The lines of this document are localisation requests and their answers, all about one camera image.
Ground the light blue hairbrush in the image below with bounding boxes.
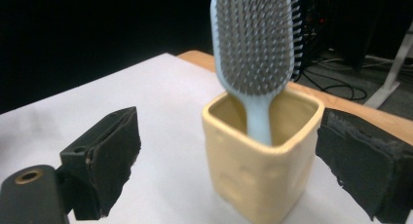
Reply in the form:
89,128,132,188
209,0,305,147

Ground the cream square ceramic cup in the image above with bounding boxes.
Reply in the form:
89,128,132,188
202,89,326,224

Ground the black cable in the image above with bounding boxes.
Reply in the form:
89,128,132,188
301,66,368,101

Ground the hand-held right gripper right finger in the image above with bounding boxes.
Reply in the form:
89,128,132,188
316,108,413,224

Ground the dark equipment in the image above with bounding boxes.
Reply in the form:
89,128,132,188
298,0,383,70

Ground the white metal stand leg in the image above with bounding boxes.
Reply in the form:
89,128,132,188
363,21,413,110

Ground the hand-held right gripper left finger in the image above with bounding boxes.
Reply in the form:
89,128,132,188
59,106,142,221

